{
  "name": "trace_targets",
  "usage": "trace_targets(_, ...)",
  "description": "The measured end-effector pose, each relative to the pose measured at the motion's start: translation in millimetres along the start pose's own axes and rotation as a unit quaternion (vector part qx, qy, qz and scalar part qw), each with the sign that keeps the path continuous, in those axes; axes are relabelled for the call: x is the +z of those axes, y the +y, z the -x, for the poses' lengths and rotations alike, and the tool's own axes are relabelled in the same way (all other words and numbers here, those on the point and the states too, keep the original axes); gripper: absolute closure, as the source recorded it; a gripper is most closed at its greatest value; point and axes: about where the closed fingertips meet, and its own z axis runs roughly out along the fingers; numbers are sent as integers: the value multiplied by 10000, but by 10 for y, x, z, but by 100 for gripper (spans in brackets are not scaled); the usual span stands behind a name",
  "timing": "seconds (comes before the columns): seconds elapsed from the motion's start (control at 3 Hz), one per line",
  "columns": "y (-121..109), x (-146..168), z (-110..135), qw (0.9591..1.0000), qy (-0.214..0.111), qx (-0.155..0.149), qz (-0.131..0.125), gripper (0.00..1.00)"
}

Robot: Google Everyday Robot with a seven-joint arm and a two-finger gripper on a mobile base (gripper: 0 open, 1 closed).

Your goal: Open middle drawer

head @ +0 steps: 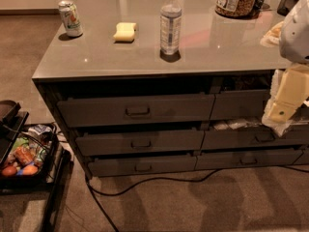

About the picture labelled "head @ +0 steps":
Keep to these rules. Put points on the black tray on cart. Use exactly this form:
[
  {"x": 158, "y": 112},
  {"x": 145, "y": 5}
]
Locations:
[{"x": 12, "y": 121}]

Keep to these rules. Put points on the clear plastic bags in drawer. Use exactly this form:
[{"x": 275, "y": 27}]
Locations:
[{"x": 235, "y": 124}]

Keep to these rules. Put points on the yellow sponge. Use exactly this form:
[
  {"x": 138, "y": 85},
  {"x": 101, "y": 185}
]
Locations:
[{"x": 125, "y": 32}]

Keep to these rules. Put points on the green white soda can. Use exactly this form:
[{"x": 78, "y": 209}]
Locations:
[{"x": 70, "y": 18}]

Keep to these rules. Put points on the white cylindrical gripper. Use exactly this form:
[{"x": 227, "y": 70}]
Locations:
[{"x": 295, "y": 38}]

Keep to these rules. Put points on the orange fruit in basket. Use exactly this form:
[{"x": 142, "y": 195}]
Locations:
[{"x": 29, "y": 170}]

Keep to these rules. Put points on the orange snack bag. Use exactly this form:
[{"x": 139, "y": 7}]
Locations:
[{"x": 23, "y": 155}]

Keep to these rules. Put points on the clear plastic water bottle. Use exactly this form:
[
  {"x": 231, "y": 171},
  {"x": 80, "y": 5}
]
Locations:
[{"x": 170, "y": 26}]

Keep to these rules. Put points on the red apple in basket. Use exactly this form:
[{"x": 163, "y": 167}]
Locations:
[{"x": 9, "y": 171}]

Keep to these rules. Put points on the black basket of snacks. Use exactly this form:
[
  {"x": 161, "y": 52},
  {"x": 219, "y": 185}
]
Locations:
[{"x": 42, "y": 142}]

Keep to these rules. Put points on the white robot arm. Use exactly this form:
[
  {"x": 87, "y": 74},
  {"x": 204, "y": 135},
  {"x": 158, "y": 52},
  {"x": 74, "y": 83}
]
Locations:
[{"x": 294, "y": 34}]

